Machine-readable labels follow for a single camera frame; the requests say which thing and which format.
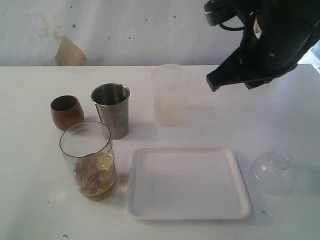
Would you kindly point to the stainless steel cup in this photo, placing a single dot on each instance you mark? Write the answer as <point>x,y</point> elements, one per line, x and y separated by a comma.
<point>112,104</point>

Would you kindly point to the white plastic tray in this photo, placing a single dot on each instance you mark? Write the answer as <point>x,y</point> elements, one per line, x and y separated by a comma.
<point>186,183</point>

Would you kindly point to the clear plastic shaker body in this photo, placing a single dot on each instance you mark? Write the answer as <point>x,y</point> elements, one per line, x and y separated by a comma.
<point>87,147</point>

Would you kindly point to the translucent plastic cup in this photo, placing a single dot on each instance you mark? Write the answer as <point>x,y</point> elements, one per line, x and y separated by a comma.
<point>170,94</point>

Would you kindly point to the brown wooden cup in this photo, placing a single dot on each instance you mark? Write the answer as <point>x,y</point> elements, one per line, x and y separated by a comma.
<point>66,112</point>

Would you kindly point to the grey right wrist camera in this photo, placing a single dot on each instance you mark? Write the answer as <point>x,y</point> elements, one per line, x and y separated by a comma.
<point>218,11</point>

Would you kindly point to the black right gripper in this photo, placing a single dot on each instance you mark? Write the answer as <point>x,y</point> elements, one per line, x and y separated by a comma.
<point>277,37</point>

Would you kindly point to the clear plastic shaker lid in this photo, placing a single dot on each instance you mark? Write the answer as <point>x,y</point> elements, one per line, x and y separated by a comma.
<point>274,169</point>

